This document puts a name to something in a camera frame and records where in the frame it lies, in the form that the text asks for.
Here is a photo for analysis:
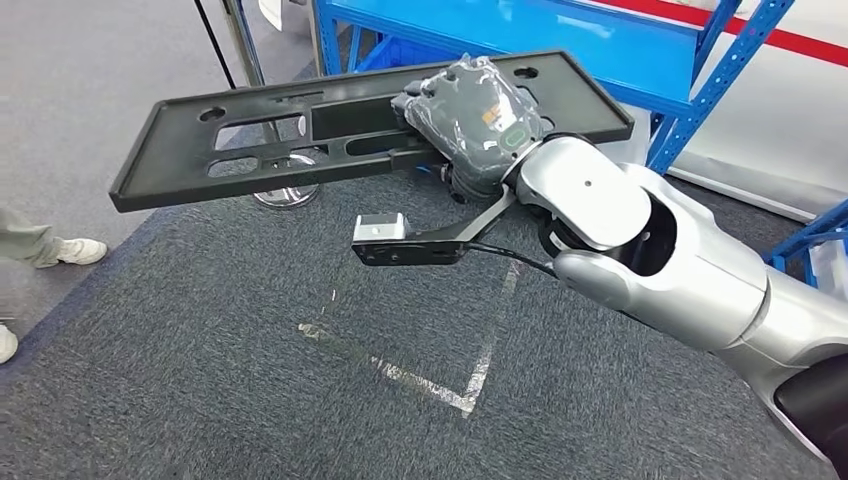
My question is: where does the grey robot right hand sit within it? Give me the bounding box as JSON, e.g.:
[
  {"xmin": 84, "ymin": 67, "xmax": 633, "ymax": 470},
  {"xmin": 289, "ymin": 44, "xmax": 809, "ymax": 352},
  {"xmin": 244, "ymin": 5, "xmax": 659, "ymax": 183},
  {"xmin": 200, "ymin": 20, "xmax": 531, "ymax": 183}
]
[{"xmin": 390, "ymin": 54, "xmax": 548, "ymax": 203}]

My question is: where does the black plastic panel part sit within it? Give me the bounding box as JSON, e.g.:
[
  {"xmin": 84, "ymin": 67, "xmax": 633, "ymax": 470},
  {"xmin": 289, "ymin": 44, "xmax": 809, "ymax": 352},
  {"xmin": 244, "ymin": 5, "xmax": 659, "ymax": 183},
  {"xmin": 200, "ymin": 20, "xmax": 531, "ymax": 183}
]
[{"xmin": 109, "ymin": 49, "xmax": 636, "ymax": 215}]

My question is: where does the blue metal shelf rack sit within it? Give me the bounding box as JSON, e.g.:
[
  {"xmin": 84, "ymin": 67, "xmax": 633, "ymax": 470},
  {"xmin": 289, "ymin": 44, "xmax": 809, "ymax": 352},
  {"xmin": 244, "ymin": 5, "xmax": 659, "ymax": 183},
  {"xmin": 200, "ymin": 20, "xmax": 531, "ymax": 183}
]
[
  {"xmin": 761, "ymin": 198, "xmax": 848, "ymax": 289},
  {"xmin": 311, "ymin": 0, "xmax": 796, "ymax": 177}
]

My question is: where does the white car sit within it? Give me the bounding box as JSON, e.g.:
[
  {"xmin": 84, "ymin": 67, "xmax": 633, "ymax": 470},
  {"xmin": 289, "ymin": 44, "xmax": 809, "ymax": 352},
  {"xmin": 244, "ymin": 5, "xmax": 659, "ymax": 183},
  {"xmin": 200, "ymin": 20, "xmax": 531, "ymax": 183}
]
[{"xmin": 258, "ymin": 0, "xmax": 848, "ymax": 223}]

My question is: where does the red barrier belt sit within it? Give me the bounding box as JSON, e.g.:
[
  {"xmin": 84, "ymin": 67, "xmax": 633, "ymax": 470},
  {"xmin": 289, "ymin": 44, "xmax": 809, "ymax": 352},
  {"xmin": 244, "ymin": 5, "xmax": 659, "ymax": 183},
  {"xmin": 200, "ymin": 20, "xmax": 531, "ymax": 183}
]
[{"xmin": 596, "ymin": 0, "xmax": 848, "ymax": 68}]

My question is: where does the person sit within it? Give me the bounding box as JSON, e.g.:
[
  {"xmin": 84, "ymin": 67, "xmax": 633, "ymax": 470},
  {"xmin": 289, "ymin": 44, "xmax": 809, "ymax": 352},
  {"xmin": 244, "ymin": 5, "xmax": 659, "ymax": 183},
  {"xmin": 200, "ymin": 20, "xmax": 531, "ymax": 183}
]
[{"xmin": 0, "ymin": 208, "xmax": 109, "ymax": 366}]

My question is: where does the chrome stanchion post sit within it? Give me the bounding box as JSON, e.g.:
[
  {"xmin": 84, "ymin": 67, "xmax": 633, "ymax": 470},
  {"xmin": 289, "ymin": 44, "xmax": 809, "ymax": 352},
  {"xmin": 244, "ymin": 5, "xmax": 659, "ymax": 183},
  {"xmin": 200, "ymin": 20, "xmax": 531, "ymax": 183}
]
[{"xmin": 221, "ymin": 0, "xmax": 321, "ymax": 210}]

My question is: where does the black stanchion post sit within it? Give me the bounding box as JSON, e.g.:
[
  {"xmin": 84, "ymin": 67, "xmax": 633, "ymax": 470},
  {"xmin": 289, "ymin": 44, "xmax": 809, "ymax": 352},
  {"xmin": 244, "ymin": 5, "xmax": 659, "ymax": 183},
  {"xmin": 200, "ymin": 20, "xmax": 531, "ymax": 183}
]
[{"xmin": 193, "ymin": 0, "xmax": 238, "ymax": 91}]

